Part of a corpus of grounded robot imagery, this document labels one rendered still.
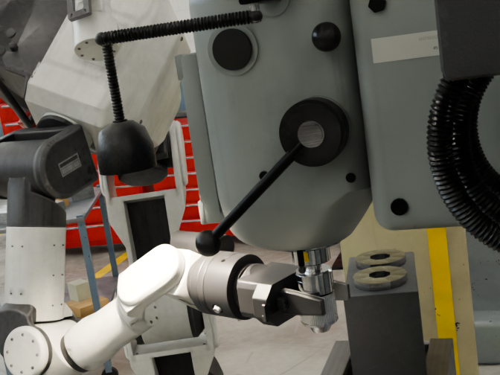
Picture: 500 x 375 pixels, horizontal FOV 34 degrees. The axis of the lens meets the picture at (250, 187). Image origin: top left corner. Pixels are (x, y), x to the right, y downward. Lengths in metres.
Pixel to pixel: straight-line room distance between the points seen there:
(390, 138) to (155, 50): 0.60
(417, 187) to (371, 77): 0.12
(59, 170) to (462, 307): 1.85
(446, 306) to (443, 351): 1.28
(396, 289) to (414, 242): 1.45
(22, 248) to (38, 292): 0.07
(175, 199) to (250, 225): 0.73
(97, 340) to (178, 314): 0.50
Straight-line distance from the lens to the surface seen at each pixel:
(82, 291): 4.17
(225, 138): 0.90
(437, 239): 2.77
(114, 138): 0.99
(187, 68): 0.98
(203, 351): 1.75
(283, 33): 0.87
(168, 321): 1.70
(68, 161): 1.28
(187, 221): 6.14
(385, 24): 0.82
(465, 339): 2.89
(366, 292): 1.34
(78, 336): 1.23
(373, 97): 0.83
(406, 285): 1.35
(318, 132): 0.83
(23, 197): 1.27
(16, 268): 1.28
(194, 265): 1.10
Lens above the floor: 1.57
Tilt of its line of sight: 11 degrees down
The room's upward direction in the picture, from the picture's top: 8 degrees counter-clockwise
